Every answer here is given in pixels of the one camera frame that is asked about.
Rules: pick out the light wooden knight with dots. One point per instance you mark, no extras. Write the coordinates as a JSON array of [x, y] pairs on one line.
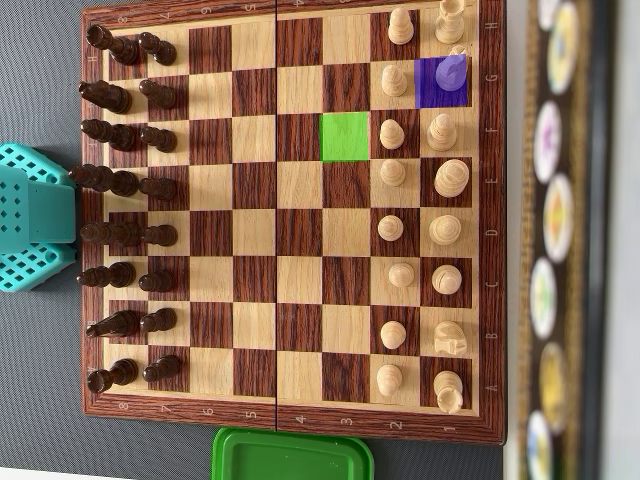
[[450, 75], [450, 337]]

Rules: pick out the wooden chessboard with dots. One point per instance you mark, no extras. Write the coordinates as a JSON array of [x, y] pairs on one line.
[[255, 235]]

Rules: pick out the light wooden pawn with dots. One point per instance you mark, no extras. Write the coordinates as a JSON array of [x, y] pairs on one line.
[[401, 275], [394, 82], [389, 380], [401, 27], [391, 134], [393, 173], [390, 227], [393, 334]]

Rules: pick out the light wooden queen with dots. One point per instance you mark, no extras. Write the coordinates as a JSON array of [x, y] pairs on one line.
[[445, 230]]

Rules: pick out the light wooden bishop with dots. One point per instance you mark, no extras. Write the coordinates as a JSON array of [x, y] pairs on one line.
[[441, 132], [446, 279]]

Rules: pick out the light wooden king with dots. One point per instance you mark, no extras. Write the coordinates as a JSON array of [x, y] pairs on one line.
[[451, 178]]

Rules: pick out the dark wooden pawn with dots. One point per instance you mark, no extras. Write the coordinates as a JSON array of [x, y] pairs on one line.
[[162, 369], [160, 235], [157, 281], [159, 94], [159, 139], [159, 320], [159, 48], [159, 188]]

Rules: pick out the light wooden rook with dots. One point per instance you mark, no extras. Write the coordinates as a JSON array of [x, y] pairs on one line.
[[450, 27], [448, 390]]

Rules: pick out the dark wooden queen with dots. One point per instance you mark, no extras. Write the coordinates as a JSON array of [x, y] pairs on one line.
[[112, 234]]

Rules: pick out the dark wooden bishop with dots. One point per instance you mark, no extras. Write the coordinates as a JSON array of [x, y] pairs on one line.
[[110, 134], [107, 275]]

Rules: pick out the dark wooden knight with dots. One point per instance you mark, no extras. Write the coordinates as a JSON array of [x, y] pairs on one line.
[[107, 96], [117, 324]]

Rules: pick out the green plastic container lid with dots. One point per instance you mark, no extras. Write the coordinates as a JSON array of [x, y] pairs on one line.
[[300, 460]]

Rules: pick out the dark wooden king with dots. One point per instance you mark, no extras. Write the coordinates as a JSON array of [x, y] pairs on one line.
[[107, 180]]

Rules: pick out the dark wooden rook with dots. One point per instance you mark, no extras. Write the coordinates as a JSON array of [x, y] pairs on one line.
[[117, 46], [112, 376]]

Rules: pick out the black medallion game box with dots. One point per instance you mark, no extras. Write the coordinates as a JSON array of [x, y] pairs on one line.
[[557, 140]]

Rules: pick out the dark grey table mat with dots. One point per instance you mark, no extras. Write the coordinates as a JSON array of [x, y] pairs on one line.
[[40, 375]]

